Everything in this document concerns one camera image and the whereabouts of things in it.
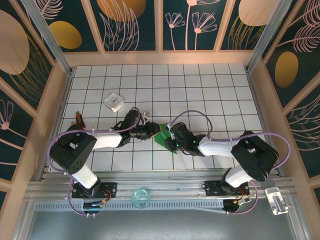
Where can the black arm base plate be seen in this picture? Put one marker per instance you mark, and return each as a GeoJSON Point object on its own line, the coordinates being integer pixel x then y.
{"type": "Point", "coordinates": [211, 188]}
{"type": "Point", "coordinates": [111, 190]}

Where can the aluminium frame post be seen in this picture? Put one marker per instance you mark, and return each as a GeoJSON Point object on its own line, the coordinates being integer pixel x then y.
{"type": "Point", "coordinates": [272, 35]}
{"type": "Point", "coordinates": [46, 35]}

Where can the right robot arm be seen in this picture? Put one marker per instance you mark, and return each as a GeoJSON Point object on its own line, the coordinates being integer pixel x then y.
{"type": "Point", "coordinates": [255, 157]}

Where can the white square clock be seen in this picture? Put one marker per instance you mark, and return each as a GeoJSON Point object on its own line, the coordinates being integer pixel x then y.
{"type": "Point", "coordinates": [114, 102]}

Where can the black controller board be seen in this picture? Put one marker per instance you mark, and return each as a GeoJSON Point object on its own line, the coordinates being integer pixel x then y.
{"type": "Point", "coordinates": [92, 206]}
{"type": "Point", "coordinates": [231, 206]}

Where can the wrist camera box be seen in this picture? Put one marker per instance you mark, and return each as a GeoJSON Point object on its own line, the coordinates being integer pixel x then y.
{"type": "Point", "coordinates": [170, 126]}
{"type": "Point", "coordinates": [146, 115]}

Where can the clear green glass bowl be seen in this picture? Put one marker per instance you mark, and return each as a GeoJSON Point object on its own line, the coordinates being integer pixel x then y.
{"type": "Point", "coordinates": [140, 198]}

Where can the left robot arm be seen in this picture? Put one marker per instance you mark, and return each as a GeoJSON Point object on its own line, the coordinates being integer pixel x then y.
{"type": "Point", "coordinates": [72, 157]}

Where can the grey metal sheet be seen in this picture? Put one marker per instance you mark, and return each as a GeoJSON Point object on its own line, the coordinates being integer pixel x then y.
{"type": "Point", "coordinates": [160, 227]}

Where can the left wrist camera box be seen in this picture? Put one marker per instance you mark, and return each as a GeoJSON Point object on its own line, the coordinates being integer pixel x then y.
{"type": "Point", "coordinates": [146, 115]}

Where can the small red-brown tool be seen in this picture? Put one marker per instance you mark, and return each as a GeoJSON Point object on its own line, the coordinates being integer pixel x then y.
{"type": "Point", "coordinates": [79, 118]}

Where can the aluminium table rail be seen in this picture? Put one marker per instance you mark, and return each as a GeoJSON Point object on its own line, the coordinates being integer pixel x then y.
{"type": "Point", "coordinates": [162, 185]}

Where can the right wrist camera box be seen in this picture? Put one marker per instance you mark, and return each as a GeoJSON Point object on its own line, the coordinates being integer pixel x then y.
{"type": "Point", "coordinates": [170, 126]}

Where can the clear acrylic holder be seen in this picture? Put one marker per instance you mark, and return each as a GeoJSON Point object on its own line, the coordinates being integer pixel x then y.
{"type": "Point", "coordinates": [277, 200]}

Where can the green paper sheet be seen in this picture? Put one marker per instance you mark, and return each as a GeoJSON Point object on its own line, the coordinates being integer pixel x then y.
{"type": "Point", "coordinates": [160, 137]}

